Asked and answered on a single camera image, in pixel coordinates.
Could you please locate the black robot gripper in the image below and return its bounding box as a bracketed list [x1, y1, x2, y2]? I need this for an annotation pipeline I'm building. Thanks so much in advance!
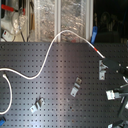
[104, 58, 128, 100]

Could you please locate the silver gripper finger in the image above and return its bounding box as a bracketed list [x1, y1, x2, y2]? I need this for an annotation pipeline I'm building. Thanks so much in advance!
[108, 123, 124, 128]

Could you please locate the white cable with red band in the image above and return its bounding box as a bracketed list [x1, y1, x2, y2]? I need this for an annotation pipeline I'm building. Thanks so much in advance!
[0, 30, 106, 80]

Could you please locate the black perforated breadboard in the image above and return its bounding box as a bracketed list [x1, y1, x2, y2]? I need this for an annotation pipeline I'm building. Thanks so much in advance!
[0, 43, 128, 128]

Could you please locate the blue object bottom left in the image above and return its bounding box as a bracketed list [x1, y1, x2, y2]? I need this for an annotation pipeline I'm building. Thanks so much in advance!
[0, 117, 6, 126]

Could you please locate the metal bracket clip right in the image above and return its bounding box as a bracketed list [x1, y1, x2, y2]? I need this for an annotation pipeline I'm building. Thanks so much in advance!
[99, 60, 108, 80]

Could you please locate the metal cable clip centre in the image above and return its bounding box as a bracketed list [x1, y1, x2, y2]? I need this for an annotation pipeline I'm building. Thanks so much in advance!
[70, 77, 82, 97]

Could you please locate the metal cable clip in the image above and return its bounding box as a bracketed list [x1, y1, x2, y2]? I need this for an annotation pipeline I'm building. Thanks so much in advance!
[30, 98, 45, 114]
[70, 77, 82, 97]

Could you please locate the blue clamp handle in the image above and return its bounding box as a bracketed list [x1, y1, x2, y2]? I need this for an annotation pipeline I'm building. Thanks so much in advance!
[91, 26, 98, 44]

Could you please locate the metal cable clip lower left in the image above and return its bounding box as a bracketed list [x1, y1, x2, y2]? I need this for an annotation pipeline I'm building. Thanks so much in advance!
[30, 98, 45, 114]

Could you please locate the aluminium frame post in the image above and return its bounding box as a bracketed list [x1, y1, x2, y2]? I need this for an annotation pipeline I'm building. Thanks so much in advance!
[54, 0, 61, 42]

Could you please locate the white cable at left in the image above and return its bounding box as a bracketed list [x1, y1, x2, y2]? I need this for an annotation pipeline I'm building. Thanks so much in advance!
[0, 72, 13, 115]

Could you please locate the red handled tool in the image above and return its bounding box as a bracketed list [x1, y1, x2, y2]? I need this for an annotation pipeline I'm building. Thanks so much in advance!
[10, 7, 25, 15]

